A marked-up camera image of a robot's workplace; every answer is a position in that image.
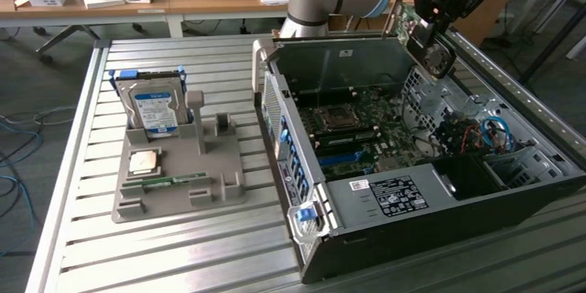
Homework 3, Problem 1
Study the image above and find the Nvidia graphics card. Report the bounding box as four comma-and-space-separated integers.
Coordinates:
380, 0, 457, 80

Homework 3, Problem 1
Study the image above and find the wooden cabinet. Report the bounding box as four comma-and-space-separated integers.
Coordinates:
392, 0, 532, 47

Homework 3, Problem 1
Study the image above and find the CPU socket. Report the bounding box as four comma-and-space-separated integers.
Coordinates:
315, 104, 365, 130

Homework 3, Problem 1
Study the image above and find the green motherboard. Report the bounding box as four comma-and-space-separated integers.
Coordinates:
296, 90, 440, 183

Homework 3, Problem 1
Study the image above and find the metal disk bay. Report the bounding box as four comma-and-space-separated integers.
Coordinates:
481, 147, 567, 189

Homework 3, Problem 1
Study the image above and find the black plastic fan shroud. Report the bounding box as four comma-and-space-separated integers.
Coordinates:
429, 154, 509, 202

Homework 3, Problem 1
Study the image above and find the blue expansion slot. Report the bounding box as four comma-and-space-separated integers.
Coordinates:
319, 153, 368, 167

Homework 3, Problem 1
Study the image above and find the grey power supply unit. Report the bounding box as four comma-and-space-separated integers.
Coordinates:
325, 164, 459, 228

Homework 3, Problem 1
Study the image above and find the black open PC case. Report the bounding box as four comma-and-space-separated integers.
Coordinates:
250, 27, 586, 285

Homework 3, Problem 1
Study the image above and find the blue case latch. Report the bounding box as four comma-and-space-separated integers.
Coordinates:
295, 206, 317, 222

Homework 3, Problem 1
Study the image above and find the hard disk in blue caddy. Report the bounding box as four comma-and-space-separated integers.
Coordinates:
108, 65, 193, 139

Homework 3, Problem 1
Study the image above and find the grey printed parts rack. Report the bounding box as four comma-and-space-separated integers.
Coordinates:
112, 90, 250, 224

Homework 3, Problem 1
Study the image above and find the green RAM stick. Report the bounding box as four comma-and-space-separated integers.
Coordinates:
121, 172, 208, 191

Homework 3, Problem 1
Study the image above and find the CPU chip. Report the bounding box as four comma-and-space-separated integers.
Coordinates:
126, 150, 162, 177

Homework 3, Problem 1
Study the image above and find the wooden desk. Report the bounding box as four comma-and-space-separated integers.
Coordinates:
0, 0, 420, 38

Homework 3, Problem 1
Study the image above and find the blue SATA wire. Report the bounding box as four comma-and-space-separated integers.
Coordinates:
481, 116, 517, 154

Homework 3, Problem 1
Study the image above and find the red wire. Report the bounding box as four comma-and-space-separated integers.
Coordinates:
459, 126, 481, 152

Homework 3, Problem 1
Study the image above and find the grey floor cable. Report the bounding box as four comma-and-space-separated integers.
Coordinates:
0, 106, 77, 126

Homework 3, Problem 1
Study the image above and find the blue floor cable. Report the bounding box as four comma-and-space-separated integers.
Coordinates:
0, 114, 42, 257

